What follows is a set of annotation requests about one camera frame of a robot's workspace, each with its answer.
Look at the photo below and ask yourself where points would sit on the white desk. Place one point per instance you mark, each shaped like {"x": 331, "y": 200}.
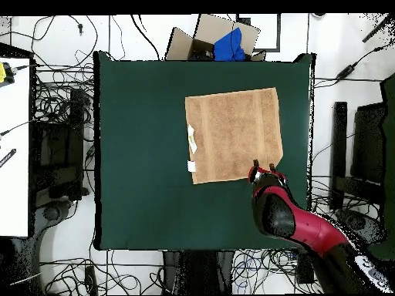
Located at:
{"x": 14, "y": 154}

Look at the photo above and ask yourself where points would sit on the dark square floor frame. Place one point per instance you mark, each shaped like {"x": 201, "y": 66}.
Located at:
{"x": 278, "y": 37}

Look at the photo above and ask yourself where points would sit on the dark green fabric piece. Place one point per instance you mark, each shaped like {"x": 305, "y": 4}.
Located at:
{"x": 389, "y": 154}

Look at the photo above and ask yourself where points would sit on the yellow and black device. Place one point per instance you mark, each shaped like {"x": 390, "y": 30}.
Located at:
{"x": 3, "y": 74}

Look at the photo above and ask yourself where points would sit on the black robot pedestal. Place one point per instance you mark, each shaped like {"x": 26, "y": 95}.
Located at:
{"x": 197, "y": 271}

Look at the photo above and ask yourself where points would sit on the black floor box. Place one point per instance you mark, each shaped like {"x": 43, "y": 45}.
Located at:
{"x": 305, "y": 268}

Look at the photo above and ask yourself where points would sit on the blue garment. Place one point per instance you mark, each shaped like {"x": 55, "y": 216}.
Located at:
{"x": 230, "y": 47}

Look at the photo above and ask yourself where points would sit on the dark green table cloth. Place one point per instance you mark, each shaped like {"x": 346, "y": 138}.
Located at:
{"x": 139, "y": 200}

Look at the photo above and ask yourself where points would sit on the black flat strip tool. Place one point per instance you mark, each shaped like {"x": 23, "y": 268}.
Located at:
{"x": 7, "y": 157}

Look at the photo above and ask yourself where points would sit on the tan terry towel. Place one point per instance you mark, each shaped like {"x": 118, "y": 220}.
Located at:
{"x": 234, "y": 135}

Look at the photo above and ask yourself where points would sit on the black power strip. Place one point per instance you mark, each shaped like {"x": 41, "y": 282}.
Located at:
{"x": 90, "y": 280}

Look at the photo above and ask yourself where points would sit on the black upright bar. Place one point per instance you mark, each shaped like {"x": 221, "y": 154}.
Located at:
{"x": 338, "y": 148}

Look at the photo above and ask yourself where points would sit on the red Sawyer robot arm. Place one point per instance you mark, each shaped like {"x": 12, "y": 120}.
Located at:
{"x": 308, "y": 225}

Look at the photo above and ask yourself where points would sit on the open cardboard box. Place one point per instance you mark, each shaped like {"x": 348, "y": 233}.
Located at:
{"x": 213, "y": 27}

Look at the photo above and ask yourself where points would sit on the black tripod leg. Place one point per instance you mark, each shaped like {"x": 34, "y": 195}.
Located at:
{"x": 378, "y": 29}

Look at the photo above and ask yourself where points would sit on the black power adapter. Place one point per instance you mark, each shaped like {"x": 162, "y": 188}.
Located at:
{"x": 345, "y": 72}

